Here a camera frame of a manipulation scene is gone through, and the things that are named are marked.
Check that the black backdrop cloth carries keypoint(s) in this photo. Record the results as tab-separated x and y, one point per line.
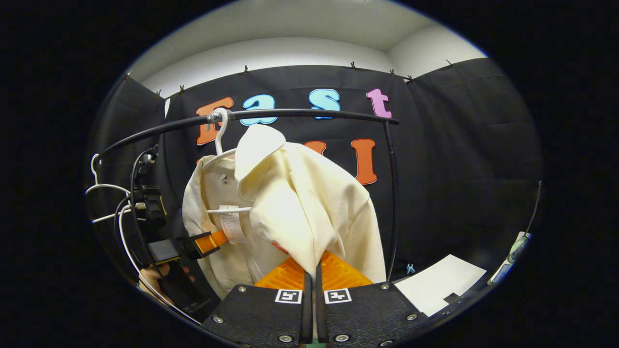
459	169

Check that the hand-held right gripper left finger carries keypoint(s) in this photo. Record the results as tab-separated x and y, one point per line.
306	319

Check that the white side table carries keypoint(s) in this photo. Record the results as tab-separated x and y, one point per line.
498	276

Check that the white clothes hanger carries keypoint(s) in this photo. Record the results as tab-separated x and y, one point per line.
95	171
221	140

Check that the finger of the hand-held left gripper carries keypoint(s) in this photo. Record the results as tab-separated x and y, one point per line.
213	241

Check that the small blue clip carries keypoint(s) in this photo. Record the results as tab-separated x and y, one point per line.
410	268

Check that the cream button shirt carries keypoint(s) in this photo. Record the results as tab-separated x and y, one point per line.
309	208

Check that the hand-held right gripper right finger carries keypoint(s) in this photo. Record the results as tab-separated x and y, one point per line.
320	319

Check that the black clothes rack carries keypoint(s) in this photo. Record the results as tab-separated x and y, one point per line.
300	113

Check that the round glass bowl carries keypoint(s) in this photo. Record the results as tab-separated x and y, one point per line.
517	249

